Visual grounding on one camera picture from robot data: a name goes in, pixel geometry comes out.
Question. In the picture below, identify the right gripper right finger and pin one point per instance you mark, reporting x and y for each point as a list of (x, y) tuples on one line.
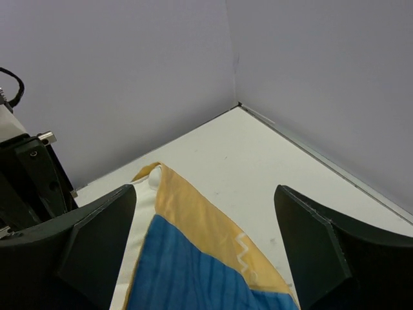
[(339, 262)]

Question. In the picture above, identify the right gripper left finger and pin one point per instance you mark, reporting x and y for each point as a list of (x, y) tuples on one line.
[(69, 262)]

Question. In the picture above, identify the white pillow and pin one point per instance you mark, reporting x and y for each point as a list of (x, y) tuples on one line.
[(146, 185)]

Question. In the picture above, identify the blue yellow Pikachu pillowcase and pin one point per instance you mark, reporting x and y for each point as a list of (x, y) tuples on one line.
[(195, 257)]

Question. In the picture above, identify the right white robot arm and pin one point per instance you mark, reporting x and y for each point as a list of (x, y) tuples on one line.
[(233, 215)]

